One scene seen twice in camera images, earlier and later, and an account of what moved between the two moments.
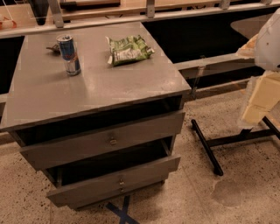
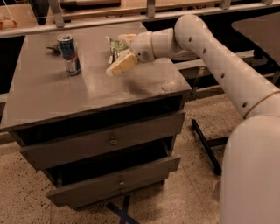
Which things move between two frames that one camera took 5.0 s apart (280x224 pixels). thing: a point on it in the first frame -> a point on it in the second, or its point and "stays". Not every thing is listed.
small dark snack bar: [55, 49] stays
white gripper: [269, 46] -> [142, 46]
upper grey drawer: [103, 141] stays
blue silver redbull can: [69, 54] stays
